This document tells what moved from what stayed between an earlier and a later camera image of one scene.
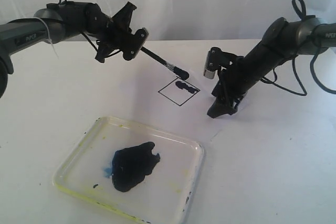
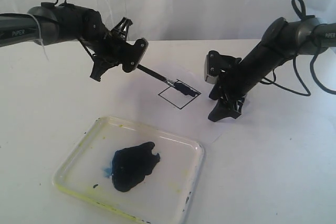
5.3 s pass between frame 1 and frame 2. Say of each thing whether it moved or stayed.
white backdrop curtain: stayed
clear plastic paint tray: stayed
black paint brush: moved
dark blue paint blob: stayed
